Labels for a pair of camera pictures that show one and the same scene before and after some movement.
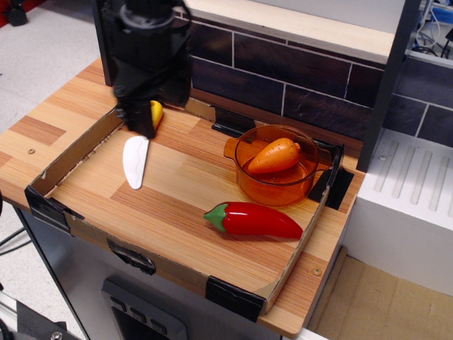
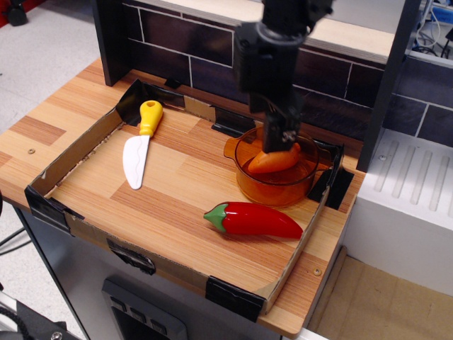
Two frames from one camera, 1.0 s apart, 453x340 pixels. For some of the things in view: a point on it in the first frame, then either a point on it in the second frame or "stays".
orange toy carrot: x=279 y=154 stays
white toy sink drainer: x=402 y=222 stays
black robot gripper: x=152 y=58 → x=266 y=55
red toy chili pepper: x=253 y=219 stays
